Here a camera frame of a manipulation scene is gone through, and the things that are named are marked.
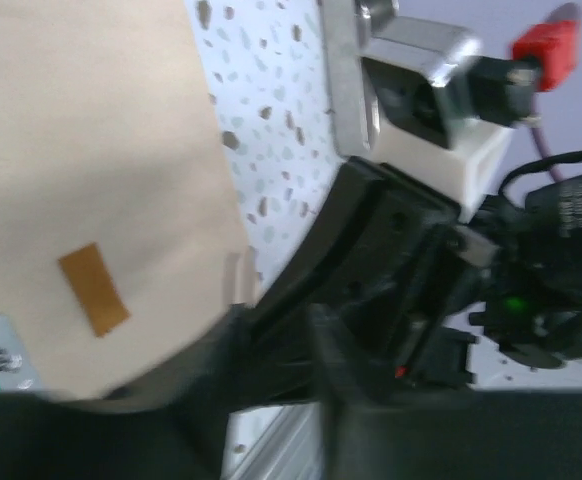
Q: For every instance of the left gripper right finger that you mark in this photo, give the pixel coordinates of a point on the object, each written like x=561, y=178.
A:
x=374, y=429

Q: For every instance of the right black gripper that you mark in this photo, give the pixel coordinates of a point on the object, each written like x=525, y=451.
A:
x=391, y=259

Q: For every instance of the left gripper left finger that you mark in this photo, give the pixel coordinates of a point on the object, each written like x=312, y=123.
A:
x=171, y=421

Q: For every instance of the stainless steel tray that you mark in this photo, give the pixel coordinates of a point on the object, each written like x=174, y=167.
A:
x=347, y=25

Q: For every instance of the brown adhesive bandage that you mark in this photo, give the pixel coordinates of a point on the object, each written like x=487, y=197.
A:
x=93, y=286

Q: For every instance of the beige cloth mat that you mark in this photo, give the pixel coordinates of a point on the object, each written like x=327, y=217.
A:
x=108, y=136

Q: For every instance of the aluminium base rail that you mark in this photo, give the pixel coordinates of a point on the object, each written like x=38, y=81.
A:
x=274, y=443

